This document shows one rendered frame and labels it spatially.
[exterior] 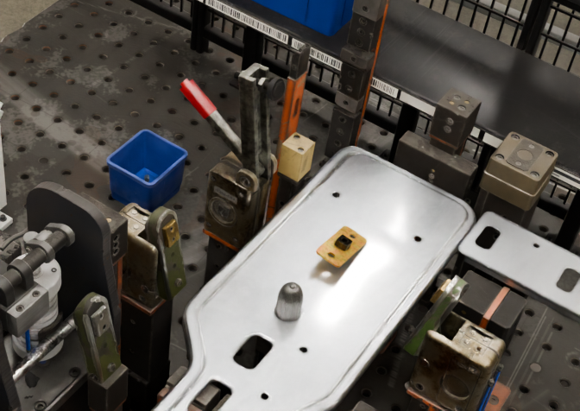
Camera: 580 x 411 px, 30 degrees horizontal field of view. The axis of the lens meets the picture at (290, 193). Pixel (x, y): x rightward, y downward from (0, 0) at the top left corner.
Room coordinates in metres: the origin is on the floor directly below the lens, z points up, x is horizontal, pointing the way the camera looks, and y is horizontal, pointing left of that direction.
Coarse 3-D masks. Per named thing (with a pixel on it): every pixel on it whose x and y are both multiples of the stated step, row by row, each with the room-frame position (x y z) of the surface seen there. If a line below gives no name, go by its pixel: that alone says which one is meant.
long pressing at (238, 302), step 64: (320, 192) 1.08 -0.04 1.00; (384, 192) 1.10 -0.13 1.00; (256, 256) 0.94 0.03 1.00; (320, 256) 0.96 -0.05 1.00; (384, 256) 0.98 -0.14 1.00; (448, 256) 1.00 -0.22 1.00; (192, 320) 0.82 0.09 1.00; (256, 320) 0.84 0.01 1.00; (320, 320) 0.85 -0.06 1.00; (384, 320) 0.87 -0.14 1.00; (192, 384) 0.73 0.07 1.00; (256, 384) 0.74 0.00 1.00; (320, 384) 0.76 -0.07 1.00
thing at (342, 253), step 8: (336, 232) 1.00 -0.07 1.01; (344, 232) 1.00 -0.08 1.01; (352, 232) 1.01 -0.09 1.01; (328, 240) 0.97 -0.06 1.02; (336, 240) 0.98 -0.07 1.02; (344, 240) 0.98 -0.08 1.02; (352, 240) 0.99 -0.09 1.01; (360, 240) 1.00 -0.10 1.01; (320, 248) 0.95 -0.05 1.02; (328, 248) 0.96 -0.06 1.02; (336, 248) 0.96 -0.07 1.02; (344, 248) 0.96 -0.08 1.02; (352, 248) 0.97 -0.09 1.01; (360, 248) 0.98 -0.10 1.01; (328, 256) 0.94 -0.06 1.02; (336, 256) 0.95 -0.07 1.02; (344, 256) 0.95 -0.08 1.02; (336, 264) 0.93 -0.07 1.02
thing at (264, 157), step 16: (256, 64) 1.06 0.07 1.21; (240, 80) 1.03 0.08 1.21; (256, 80) 1.04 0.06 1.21; (272, 80) 1.03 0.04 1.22; (240, 96) 1.03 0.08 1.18; (256, 96) 1.05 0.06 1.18; (272, 96) 1.02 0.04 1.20; (240, 112) 1.03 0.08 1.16; (256, 112) 1.03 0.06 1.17; (256, 128) 1.02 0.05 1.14; (256, 144) 1.02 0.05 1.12; (256, 160) 1.02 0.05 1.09; (256, 176) 1.02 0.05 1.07
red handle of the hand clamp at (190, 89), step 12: (180, 84) 1.09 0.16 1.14; (192, 84) 1.08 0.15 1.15; (192, 96) 1.07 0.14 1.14; (204, 96) 1.08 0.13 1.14; (204, 108) 1.07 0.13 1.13; (216, 108) 1.07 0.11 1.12; (216, 120) 1.06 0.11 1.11; (228, 132) 1.05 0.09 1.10; (228, 144) 1.05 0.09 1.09; (240, 144) 1.05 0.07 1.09; (240, 156) 1.04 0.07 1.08; (264, 168) 1.04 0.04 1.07
